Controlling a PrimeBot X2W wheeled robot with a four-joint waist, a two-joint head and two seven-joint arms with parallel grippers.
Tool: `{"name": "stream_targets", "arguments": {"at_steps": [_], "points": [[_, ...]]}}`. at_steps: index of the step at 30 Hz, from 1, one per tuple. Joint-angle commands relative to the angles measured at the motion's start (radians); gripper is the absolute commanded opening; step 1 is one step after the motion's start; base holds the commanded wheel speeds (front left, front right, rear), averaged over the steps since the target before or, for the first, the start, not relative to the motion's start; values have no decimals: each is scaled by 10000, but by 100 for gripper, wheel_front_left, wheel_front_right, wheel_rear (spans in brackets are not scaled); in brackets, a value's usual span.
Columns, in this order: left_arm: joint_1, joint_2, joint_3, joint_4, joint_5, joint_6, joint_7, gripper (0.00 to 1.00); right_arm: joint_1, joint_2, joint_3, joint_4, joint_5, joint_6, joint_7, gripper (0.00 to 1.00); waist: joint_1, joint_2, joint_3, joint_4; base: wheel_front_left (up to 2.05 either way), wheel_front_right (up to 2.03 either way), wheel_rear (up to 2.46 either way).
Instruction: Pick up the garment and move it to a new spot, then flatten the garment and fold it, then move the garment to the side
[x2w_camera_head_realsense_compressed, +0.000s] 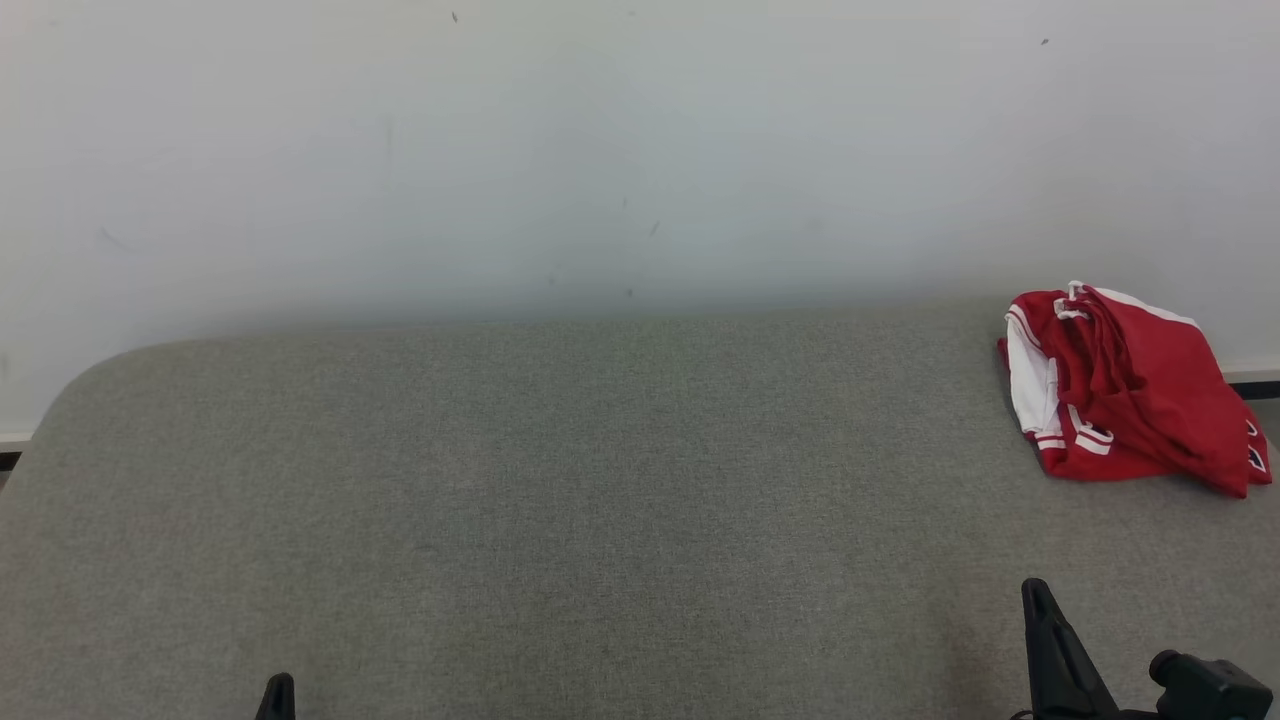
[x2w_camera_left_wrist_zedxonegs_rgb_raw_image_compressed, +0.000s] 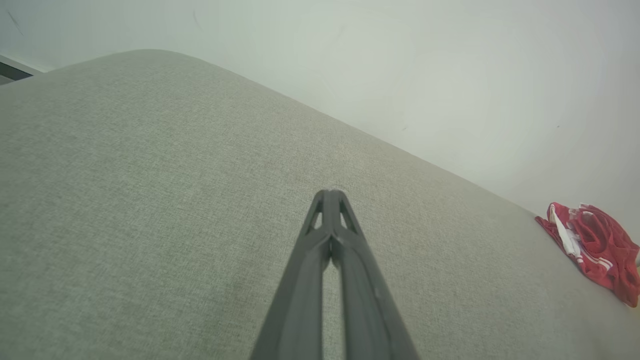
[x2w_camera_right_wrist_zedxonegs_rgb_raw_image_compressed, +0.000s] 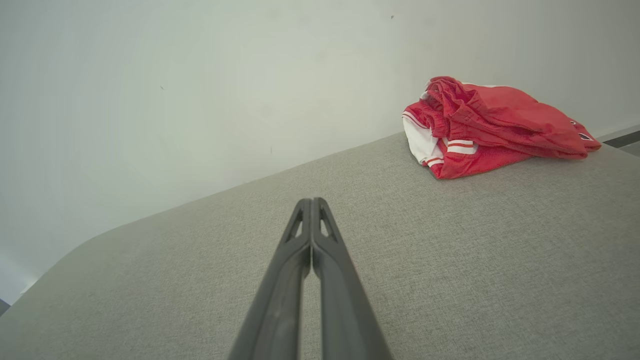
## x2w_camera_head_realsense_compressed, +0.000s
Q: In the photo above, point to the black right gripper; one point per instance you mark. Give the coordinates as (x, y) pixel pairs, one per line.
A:
(1215, 695)

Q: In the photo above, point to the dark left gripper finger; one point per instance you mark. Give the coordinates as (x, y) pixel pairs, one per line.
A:
(280, 700)

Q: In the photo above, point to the red jersey with navy lettering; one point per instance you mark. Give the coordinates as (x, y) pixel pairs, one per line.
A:
(1150, 400)

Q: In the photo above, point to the grey fabric sofa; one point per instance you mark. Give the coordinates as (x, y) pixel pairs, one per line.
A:
(500, 500)

